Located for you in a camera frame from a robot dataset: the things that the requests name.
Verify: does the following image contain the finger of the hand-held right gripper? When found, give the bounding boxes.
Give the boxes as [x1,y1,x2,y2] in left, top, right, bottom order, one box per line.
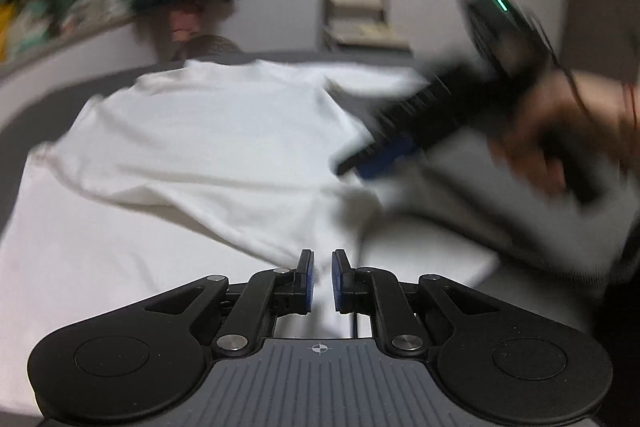
[334,64,453,181]

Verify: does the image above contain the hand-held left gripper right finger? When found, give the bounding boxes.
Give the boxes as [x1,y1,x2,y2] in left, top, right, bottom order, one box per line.
[331,249,501,353]

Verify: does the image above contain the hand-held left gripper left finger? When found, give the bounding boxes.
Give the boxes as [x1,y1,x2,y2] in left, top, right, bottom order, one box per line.
[142,249,317,356]

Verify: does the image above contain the white long-sleeve shirt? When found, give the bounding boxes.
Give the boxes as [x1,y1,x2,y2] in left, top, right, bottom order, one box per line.
[0,59,501,413]

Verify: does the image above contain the person's right forearm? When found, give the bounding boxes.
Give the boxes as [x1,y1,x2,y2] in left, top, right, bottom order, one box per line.
[622,79,640,172]

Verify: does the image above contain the person's right hand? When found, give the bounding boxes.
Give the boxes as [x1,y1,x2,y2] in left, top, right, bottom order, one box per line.
[487,69,633,198]

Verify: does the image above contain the yellow cloth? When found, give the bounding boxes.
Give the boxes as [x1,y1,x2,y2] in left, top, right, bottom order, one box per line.
[340,26,401,46]

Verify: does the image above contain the brown patterned stool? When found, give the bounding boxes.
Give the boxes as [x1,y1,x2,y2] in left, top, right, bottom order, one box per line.
[172,34,246,61]

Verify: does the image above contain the pink cloth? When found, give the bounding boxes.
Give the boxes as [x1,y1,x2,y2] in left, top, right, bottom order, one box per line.
[167,2,207,44]

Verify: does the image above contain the white teal box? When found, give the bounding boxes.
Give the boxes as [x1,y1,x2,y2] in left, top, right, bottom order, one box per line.
[10,0,55,54]

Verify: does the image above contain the yellow cardboard box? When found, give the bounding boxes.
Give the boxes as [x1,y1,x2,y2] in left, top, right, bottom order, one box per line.
[0,2,18,60]

